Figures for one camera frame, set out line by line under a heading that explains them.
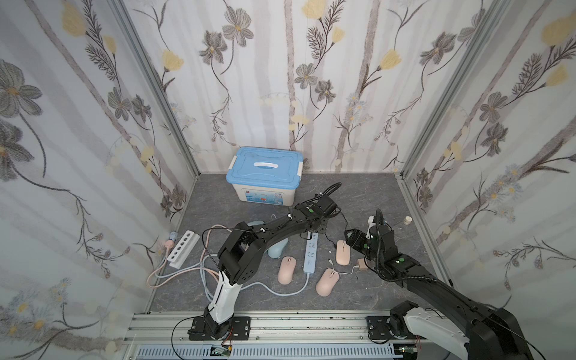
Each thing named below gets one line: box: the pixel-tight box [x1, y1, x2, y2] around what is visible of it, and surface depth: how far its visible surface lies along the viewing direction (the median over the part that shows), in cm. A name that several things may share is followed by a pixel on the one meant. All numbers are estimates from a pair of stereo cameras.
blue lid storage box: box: [225, 146, 304, 207], surface depth 101 cm
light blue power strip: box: [303, 232, 319, 274], surface depth 90 cm
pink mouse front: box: [315, 267, 340, 297], surface depth 85 cm
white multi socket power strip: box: [166, 230, 201, 270], surface depth 91 cm
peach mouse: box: [336, 239, 351, 266], surface depth 92 cm
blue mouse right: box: [267, 237, 289, 259], surface depth 92 cm
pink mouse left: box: [277, 255, 297, 285], surface depth 87 cm
